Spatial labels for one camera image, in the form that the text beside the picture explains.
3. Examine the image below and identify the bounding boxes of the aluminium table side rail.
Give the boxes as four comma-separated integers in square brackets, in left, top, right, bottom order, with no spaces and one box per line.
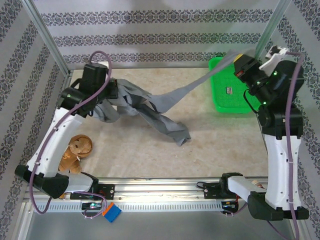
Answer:
[58,70,75,101]

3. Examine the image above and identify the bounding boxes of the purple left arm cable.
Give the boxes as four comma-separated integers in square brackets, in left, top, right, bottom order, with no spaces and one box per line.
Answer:
[29,50,113,221]

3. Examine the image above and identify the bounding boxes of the brown teddy bear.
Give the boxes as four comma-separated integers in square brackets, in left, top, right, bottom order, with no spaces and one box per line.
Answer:
[57,134,94,175]

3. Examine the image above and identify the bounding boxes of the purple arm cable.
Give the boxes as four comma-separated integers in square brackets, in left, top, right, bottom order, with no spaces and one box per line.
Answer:
[223,51,306,240]
[29,50,113,221]

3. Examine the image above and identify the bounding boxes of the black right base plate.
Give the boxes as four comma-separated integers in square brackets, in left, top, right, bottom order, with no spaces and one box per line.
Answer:
[203,182,241,200]

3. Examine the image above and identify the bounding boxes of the grey long sleeve shirt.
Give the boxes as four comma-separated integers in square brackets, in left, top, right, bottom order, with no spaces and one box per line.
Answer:
[93,48,254,148]

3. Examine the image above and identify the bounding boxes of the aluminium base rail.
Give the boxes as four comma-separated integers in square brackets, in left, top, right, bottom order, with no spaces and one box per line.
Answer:
[23,176,270,201]

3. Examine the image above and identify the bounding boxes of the black electronics board with LED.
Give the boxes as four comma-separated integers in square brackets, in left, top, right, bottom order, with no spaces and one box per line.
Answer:
[221,199,239,210]
[81,201,103,211]

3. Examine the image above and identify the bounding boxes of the slotted metal cable duct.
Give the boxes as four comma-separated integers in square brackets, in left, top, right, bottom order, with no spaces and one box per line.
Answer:
[33,201,224,213]

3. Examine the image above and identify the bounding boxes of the aluminium frame post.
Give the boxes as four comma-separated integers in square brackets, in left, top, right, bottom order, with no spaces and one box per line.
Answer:
[253,0,293,61]
[24,0,74,76]

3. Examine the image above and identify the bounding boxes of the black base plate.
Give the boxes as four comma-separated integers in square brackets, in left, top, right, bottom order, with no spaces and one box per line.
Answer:
[203,182,241,200]
[69,183,116,201]

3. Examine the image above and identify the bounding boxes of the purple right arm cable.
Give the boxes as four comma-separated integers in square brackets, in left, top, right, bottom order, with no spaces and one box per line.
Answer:
[223,51,306,240]

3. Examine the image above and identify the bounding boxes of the blue and orange block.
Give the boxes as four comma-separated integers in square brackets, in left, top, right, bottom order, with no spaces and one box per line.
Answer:
[101,201,123,223]

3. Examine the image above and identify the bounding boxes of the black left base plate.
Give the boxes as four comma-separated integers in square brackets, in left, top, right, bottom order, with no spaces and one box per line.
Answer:
[69,183,116,201]

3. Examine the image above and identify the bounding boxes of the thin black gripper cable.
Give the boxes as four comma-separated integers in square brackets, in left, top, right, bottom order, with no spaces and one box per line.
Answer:
[243,89,261,115]

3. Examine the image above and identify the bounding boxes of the green plastic basket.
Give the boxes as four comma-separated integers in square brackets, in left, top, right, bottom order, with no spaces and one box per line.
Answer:
[208,56,261,115]

